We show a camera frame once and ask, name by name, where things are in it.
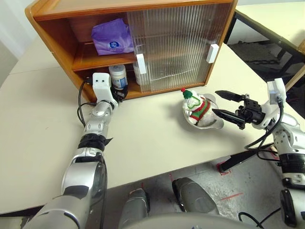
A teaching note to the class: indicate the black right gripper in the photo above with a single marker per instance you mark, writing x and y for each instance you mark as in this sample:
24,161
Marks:
252,112

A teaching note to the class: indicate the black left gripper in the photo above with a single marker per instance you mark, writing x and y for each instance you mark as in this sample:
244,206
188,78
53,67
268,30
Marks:
119,95

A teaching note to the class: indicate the white jar blue label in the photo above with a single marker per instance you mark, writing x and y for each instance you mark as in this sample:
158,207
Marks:
119,76

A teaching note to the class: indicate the stainless steel bowl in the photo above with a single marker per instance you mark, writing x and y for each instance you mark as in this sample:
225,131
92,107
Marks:
218,124

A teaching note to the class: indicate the white plush toy christmas sweater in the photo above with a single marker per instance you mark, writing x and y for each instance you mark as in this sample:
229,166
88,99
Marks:
200,107

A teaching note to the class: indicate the purple tissue pack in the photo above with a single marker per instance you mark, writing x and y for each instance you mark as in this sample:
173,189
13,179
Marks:
109,35

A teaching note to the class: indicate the ribbed clear sliding door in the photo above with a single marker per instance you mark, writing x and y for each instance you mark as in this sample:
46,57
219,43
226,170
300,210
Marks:
215,23
137,35

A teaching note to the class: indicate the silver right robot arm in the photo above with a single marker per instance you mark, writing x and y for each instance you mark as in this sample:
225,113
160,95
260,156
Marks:
288,140

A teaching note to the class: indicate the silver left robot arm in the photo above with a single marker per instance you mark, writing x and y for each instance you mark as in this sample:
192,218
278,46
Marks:
81,181

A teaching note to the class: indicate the brown wooden cabinet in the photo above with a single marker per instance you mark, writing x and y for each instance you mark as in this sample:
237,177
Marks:
54,47

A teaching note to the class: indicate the black table leg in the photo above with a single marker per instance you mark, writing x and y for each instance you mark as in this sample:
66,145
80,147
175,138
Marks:
228,164

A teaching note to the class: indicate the black floor mat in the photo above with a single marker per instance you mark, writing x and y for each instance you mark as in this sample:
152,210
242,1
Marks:
257,55

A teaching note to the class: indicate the light wooden pole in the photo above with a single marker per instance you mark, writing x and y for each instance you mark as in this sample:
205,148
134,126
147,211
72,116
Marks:
296,80

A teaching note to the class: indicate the woven wicker basket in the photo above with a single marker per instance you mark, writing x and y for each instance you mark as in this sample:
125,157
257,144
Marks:
302,46

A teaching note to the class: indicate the grey rounded robot leg shell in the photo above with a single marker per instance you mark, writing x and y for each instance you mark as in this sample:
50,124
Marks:
133,207
195,198

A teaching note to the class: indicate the grey robot torso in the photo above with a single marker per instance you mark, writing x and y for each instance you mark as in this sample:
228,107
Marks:
190,223

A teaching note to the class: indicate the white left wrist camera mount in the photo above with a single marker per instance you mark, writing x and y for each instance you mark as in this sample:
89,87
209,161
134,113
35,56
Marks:
101,82

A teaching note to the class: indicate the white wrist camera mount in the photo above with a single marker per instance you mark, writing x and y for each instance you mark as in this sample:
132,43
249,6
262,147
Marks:
101,82
276,88

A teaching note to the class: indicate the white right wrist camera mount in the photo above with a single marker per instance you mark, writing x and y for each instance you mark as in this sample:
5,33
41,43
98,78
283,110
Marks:
276,88

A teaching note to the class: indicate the beige table black frame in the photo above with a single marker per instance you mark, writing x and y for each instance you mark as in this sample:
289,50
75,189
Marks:
262,16

